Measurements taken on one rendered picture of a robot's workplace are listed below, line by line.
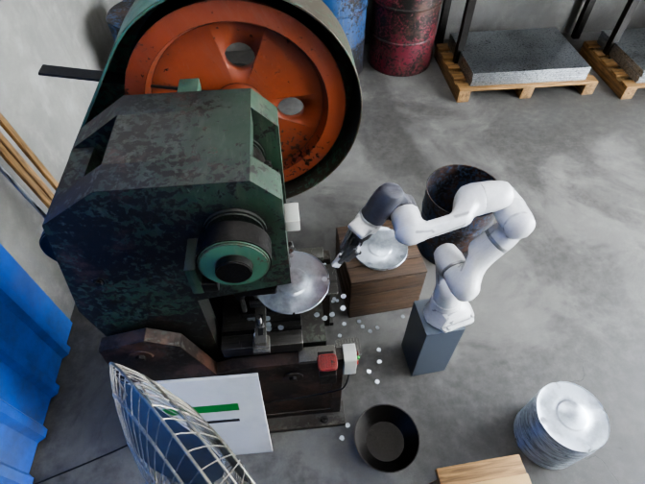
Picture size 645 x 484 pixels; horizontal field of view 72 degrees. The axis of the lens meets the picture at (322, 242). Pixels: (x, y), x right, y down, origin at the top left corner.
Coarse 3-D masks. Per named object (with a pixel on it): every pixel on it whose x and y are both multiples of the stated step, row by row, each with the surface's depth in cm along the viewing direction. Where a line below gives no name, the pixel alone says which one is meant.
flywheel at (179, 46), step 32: (192, 0) 124; (224, 0) 123; (256, 0) 125; (160, 32) 128; (192, 32) 132; (224, 32) 133; (256, 32) 134; (288, 32) 131; (320, 32) 138; (128, 64) 134; (160, 64) 139; (192, 64) 140; (224, 64) 141; (256, 64) 142; (288, 64) 143; (320, 64) 140; (288, 96) 151; (320, 96) 153; (288, 128) 161; (320, 128) 161; (288, 160) 172; (320, 160) 170
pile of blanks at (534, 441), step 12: (528, 408) 199; (516, 420) 211; (528, 420) 196; (540, 420) 187; (516, 432) 208; (528, 432) 198; (540, 432) 187; (528, 444) 200; (540, 444) 192; (552, 444) 184; (528, 456) 204; (540, 456) 197; (552, 456) 191; (564, 456) 186; (576, 456) 184; (552, 468) 200
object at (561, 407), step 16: (560, 384) 196; (576, 384) 195; (544, 400) 192; (560, 400) 191; (576, 400) 191; (592, 400) 191; (544, 416) 187; (560, 416) 187; (576, 416) 187; (592, 416) 187; (560, 432) 183; (576, 432) 183; (592, 432) 183; (608, 432) 183; (576, 448) 179; (592, 448) 179
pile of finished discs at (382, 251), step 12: (384, 228) 245; (372, 240) 239; (384, 240) 239; (396, 240) 240; (372, 252) 234; (384, 252) 234; (396, 252) 235; (372, 264) 230; (384, 264) 230; (396, 264) 230
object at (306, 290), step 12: (300, 252) 181; (300, 264) 178; (312, 264) 178; (300, 276) 174; (312, 276) 174; (324, 276) 174; (288, 288) 170; (300, 288) 170; (312, 288) 171; (324, 288) 171; (264, 300) 168; (276, 300) 168; (288, 300) 168; (300, 300) 168; (312, 300) 168; (288, 312) 164; (300, 312) 164
